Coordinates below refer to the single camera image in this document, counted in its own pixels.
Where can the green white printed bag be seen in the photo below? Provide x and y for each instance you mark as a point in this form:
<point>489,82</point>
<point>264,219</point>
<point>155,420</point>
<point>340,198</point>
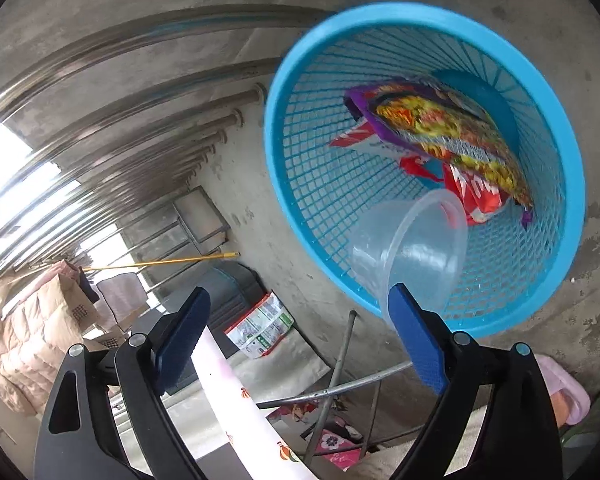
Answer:
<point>260,325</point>

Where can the red snack packet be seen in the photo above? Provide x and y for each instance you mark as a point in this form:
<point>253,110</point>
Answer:
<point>475,200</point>

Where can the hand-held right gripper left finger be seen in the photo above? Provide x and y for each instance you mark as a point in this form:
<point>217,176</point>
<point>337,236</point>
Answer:
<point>180,340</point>

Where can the blue plastic mesh basket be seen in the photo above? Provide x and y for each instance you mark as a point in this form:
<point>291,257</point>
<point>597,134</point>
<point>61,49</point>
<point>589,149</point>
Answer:
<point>275,160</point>

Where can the grey metal framed panel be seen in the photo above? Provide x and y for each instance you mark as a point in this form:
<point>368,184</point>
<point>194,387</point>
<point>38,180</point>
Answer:
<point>200,215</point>

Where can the dark hanging cloth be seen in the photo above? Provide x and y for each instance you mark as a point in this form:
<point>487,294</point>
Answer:
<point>86,285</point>

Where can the clear plastic cup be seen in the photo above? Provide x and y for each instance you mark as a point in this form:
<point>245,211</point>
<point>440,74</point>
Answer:
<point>375,240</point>

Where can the yellow pole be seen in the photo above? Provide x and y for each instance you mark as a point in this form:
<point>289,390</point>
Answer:
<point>180,260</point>

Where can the stainless steel window grille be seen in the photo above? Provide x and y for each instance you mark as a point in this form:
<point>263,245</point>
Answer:
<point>130,35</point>

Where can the beige down jacket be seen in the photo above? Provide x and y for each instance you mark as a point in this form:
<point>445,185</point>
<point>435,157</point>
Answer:
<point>25,340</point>

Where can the pink floral box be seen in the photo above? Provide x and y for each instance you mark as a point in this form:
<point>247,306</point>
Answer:
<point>332,445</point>

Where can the white woven sack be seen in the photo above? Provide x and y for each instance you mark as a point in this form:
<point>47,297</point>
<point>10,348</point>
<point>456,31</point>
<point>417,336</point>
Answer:
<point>290,367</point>

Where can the grey plastic tub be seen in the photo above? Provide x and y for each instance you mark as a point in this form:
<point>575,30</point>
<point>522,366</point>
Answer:
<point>230,290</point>

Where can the pink slipper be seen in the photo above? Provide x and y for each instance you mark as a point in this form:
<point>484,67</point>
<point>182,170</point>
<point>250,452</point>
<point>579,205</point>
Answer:
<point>565,385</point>

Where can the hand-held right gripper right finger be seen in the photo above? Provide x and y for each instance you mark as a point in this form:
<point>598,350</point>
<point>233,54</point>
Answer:
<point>420,340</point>

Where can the purple yellow noodle packet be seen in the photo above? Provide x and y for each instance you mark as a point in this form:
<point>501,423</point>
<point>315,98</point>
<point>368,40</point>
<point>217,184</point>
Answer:
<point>430,125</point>

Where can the straight metal pipe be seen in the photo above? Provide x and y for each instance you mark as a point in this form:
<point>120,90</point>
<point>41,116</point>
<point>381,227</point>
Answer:
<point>342,355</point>

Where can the pale hanging towel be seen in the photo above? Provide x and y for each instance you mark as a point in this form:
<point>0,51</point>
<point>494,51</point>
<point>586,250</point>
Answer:
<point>120,295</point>

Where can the pink white printed tablecloth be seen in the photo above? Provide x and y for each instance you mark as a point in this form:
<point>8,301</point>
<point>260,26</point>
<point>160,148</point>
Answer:
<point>240,410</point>

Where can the curved metal tube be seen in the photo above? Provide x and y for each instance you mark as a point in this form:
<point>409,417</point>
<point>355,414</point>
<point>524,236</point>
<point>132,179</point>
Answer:
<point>330,389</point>

